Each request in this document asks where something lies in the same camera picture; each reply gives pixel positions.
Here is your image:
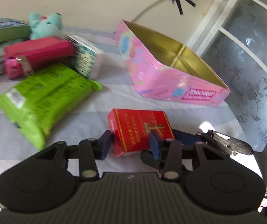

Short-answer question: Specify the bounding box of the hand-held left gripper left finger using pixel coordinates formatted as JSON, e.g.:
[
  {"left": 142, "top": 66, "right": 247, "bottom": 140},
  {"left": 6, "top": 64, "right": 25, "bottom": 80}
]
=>
[{"left": 36, "top": 130, "right": 113, "bottom": 181}]

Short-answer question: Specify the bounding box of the green wet wipes packet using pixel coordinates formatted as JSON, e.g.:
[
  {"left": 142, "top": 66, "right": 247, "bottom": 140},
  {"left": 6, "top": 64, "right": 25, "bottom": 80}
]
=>
[{"left": 0, "top": 63, "right": 103, "bottom": 150}]

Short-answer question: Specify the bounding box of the green cardboard box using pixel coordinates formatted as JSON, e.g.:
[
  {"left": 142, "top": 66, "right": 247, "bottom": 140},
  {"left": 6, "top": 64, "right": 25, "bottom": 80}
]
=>
[{"left": 0, "top": 21, "right": 31, "bottom": 46}]

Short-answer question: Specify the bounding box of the pink biscuit tin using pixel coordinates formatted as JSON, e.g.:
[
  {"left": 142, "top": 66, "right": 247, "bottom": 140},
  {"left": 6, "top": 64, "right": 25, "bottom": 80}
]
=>
[{"left": 114, "top": 20, "right": 231, "bottom": 108}]

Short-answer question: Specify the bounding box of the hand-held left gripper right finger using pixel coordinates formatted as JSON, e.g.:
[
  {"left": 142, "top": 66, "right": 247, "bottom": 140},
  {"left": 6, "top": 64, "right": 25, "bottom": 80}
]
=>
[{"left": 149, "top": 130, "right": 227, "bottom": 181}]

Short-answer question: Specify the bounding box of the pink zipper pouch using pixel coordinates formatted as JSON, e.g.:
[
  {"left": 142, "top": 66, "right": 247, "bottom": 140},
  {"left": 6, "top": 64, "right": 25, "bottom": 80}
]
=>
[{"left": 3, "top": 36, "right": 74, "bottom": 80}]

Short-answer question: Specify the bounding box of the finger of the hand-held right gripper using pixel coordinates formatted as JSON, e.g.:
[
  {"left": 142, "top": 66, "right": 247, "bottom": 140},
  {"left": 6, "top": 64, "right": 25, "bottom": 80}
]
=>
[
  {"left": 173, "top": 129, "right": 254, "bottom": 156},
  {"left": 140, "top": 150, "right": 165, "bottom": 171}
]

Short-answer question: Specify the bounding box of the teal plush toy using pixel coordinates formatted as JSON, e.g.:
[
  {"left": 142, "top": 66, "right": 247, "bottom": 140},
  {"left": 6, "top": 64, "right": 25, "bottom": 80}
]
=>
[{"left": 29, "top": 12, "right": 64, "bottom": 40}]

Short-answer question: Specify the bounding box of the red cigarette box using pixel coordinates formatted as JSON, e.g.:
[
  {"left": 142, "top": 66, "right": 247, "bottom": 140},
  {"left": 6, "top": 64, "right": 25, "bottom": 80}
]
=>
[{"left": 107, "top": 108, "right": 175, "bottom": 157}]

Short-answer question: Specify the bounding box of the frosted glass window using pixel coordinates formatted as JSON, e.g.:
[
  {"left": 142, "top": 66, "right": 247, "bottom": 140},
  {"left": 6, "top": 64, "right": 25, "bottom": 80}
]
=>
[{"left": 186, "top": 0, "right": 267, "bottom": 153}]

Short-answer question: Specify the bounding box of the patterned tissue packet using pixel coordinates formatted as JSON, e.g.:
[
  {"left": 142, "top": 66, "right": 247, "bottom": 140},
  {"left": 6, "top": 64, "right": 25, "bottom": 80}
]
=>
[{"left": 65, "top": 35, "right": 105, "bottom": 79}]

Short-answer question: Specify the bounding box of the striped bed sheet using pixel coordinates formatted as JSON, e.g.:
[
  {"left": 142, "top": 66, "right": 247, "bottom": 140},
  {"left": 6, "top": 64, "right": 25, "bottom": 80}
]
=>
[{"left": 0, "top": 26, "right": 264, "bottom": 215}]

